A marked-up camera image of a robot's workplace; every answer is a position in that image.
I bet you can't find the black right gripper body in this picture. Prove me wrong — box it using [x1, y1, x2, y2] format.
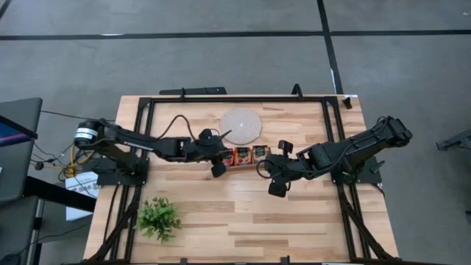
[263, 140, 305, 185]

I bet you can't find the wooden three-slot organizer box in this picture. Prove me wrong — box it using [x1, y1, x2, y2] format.
[220, 145, 274, 173]

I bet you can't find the black aluminium table frame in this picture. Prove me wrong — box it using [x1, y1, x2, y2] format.
[86, 95, 398, 265]

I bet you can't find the white printed paper sheet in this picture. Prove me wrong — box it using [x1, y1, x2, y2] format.
[65, 171, 99, 222]

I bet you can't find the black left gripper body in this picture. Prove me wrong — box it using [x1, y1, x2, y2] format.
[191, 128, 232, 169]

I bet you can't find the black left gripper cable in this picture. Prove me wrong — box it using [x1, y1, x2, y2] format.
[157, 114, 233, 143]

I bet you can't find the black power strip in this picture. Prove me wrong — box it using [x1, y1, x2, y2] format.
[159, 86, 228, 96]

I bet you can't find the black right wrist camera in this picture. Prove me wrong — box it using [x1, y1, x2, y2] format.
[268, 181, 289, 199]

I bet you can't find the beige vanilla tea bag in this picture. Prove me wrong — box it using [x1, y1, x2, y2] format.
[252, 144, 272, 164]

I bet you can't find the black-framed blue screen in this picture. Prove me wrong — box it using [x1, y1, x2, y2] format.
[0, 115, 39, 148]

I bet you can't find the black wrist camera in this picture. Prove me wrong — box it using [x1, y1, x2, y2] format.
[210, 161, 227, 179]
[268, 181, 289, 199]

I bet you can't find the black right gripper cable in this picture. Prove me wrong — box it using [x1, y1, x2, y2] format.
[255, 158, 275, 180]

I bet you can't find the green artificial plant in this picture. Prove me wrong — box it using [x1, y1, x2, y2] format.
[136, 197, 183, 244]

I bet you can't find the grey metal stand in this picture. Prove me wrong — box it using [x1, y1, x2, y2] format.
[436, 129, 471, 152]

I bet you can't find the grey desk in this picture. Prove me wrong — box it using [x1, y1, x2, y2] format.
[0, 97, 43, 203]

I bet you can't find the group of red snack packets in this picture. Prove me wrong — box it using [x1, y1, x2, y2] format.
[235, 146, 253, 166]

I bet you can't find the black metal beam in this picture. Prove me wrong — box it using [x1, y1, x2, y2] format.
[24, 175, 97, 213]

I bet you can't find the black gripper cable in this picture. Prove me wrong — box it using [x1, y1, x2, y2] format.
[255, 158, 275, 180]
[157, 114, 233, 143]

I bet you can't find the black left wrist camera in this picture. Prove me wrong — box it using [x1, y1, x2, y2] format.
[210, 161, 227, 179]

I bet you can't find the yellow cable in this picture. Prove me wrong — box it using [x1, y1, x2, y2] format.
[64, 145, 96, 180]

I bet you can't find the round woven white mat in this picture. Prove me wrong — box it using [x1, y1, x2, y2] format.
[219, 106, 263, 146]

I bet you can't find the black floor cable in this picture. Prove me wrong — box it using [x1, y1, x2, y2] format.
[40, 110, 116, 123]

